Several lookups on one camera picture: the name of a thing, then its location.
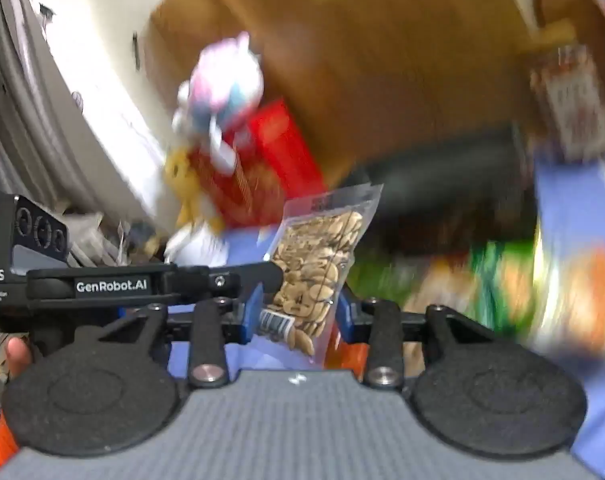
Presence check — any blue printed cloth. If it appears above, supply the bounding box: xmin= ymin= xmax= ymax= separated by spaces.
xmin=165 ymin=140 xmax=605 ymax=478

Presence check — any wooden headboard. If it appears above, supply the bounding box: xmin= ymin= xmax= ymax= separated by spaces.
xmin=145 ymin=0 xmax=583 ymax=186

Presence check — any clear peanut bag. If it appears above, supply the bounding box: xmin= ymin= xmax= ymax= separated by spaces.
xmin=255 ymin=183 xmax=384 ymax=357

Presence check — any person's left hand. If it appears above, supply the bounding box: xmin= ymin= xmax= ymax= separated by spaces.
xmin=5 ymin=336 xmax=34 ymax=380

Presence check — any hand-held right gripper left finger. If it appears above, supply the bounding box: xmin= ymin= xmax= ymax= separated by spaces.
xmin=90 ymin=284 xmax=264 ymax=390

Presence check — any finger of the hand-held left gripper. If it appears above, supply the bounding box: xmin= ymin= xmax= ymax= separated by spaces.
xmin=175 ymin=261 xmax=286 ymax=307

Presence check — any green snack packet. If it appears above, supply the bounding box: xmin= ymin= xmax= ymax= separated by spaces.
xmin=353 ymin=240 xmax=538 ymax=333

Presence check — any orange snack packet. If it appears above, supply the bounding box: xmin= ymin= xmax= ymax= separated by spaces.
xmin=325 ymin=327 xmax=371 ymax=378

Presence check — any yellow plush toy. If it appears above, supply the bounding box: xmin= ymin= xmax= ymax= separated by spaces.
xmin=163 ymin=147 xmax=226 ymax=233

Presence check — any pink plush toy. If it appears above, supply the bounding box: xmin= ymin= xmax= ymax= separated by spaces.
xmin=172 ymin=31 xmax=266 ymax=173

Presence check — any red gift bag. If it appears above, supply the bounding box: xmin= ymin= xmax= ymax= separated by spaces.
xmin=186 ymin=99 xmax=328 ymax=231

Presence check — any black printed box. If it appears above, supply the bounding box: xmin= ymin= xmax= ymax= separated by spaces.
xmin=353 ymin=127 xmax=541 ymax=257

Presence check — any white enamel mug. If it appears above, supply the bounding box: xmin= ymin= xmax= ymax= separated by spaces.
xmin=163 ymin=222 xmax=229 ymax=267

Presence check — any pile of grey clutter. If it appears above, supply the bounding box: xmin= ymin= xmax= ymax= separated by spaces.
xmin=57 ymin=207 xmax=170 ymax=268

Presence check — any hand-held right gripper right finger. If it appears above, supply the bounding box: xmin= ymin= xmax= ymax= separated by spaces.
xmin=337 ymin=282 xmax=489 ymax=390

